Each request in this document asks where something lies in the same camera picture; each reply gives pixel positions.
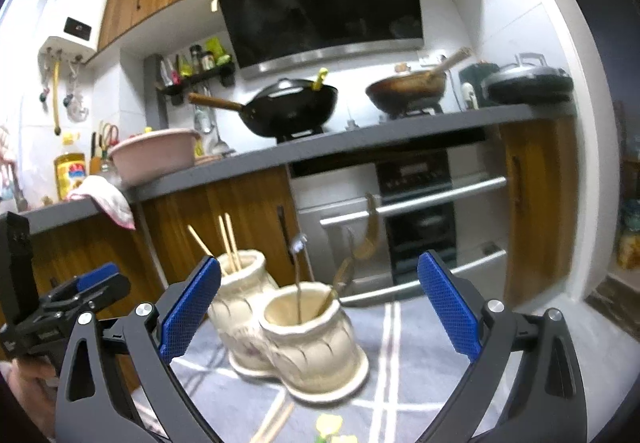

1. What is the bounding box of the black wall spice rack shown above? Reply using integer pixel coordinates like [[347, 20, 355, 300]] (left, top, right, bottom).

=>
[[154, 36, 235, 106]]

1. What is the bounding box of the grey kitchen countertop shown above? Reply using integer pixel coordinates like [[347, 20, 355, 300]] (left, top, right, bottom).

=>
[[22, 101, 576, 236]]

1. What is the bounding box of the small silver spoon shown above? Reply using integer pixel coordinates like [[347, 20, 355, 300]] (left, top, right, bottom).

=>
[[290, 233, 308, 325]]

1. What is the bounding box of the silver fork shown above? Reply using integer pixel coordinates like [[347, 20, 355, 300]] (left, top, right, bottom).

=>
[[317, 229, 355, 316]]

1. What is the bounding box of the built-in steel oven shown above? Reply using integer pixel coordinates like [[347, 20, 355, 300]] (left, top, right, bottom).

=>
[[290, 140, 509, 303]]

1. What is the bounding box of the person's left hand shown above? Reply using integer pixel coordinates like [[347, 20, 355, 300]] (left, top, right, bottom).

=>
[[6, 357, 58, 439]]

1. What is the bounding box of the yellow spatula in wok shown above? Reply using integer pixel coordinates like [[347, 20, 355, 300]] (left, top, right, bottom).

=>
[[311, 68, 329, 91]]

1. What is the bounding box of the pink plastic basin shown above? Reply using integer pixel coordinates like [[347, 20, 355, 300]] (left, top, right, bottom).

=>
[[108, 129, 200, 187]]

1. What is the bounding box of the pink white dish cloth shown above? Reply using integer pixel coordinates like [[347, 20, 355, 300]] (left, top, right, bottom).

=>
[[66, 175, 136, 231]]

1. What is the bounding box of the wooden chopstick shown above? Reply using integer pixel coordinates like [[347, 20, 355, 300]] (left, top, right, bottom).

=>
[[218, 215, 235, 273], [224, 213, 242, 272], [250, 397, 295, 443], [186, 224, 214, 257]]

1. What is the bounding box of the yellow cooking oil bottle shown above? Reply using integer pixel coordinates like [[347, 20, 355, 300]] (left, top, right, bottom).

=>
[[54, 133, 87, 201]]

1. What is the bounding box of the white ceramic utensil holder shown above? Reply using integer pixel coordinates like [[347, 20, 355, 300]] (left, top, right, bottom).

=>
[[207, 250, 369, 404]]

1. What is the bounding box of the dark green kettle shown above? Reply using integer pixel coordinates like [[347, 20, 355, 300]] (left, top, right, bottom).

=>
[[459, 62, 500, 108]]

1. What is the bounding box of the green yellow tulip spoon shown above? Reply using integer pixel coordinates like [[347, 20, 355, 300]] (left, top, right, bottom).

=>
[[314, 413, 344, 443]]

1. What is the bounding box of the black wok wooden handle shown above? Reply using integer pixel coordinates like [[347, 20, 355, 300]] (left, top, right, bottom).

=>
[[189, 78, 338, 143]]

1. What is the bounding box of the white water heater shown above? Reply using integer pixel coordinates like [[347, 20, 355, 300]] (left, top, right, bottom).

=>
[[39, 0, 107, 62]]

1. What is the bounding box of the brown frying pan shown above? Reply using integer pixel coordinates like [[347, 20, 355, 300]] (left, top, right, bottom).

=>
[[366, 47, 472, 117]]

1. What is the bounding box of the gold fork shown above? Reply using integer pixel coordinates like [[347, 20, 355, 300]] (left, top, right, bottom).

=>
[[352, 194, 380, 261]]

